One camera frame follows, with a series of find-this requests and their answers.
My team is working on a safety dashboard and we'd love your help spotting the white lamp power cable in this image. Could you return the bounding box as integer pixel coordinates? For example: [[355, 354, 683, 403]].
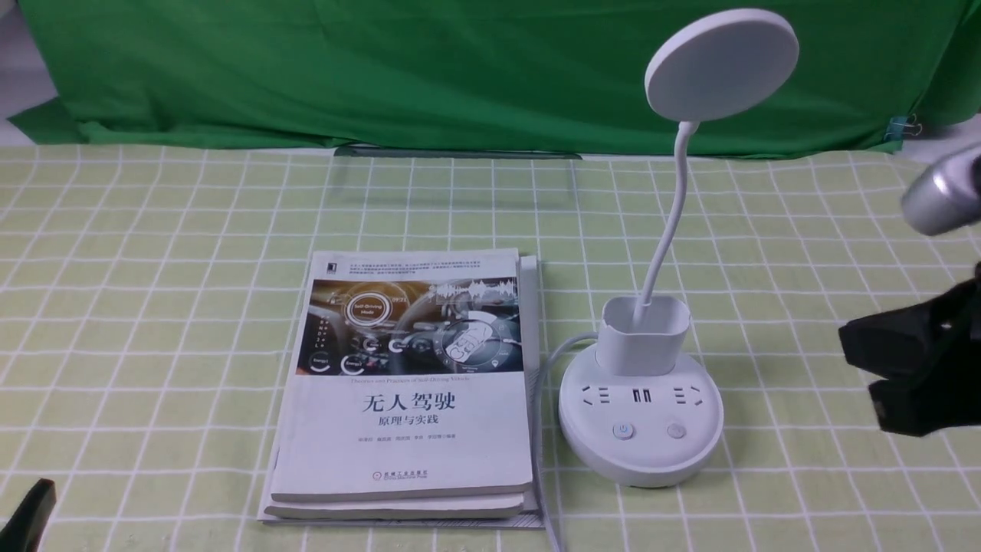
[[532, 332, 599, 552]]

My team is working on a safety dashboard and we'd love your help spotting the middle book in stack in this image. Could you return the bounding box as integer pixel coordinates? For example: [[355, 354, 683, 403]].
[[257, 491, 537, 521]]

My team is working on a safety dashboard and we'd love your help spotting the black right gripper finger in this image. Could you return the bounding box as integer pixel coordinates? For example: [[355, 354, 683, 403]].
[[838, 292, 968, 380], [869, 361, 980, 437]]

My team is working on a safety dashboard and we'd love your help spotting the green backdrop cloth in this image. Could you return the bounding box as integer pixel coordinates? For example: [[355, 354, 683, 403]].
[[11, 1, 979, 158]]

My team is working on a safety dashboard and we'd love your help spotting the white desk lamp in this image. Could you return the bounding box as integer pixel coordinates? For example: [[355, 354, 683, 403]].
[[557, 8, 799, 488]]

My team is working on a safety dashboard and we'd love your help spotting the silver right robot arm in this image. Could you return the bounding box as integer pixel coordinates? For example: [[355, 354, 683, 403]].
[[838, 146, 980, 437]]

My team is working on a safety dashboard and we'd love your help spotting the white bottom book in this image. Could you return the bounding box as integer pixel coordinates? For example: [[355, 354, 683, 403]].
[[257, 255, 546, 530]]

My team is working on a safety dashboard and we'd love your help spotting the self-driving textbook top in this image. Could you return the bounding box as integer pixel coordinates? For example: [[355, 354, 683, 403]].
[[270, 247, 534, 504]]

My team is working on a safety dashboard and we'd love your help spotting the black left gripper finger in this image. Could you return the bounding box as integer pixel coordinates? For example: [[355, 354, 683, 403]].
[[1, 478, 57, 552]]

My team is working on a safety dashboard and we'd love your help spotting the green checkered tablecloth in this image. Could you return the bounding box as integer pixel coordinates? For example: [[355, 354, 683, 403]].
[[1, 146, 980, 551]]

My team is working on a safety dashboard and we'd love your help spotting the blue binder clip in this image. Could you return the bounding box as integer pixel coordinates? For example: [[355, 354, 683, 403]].
[[883, 114, 923, 141]]

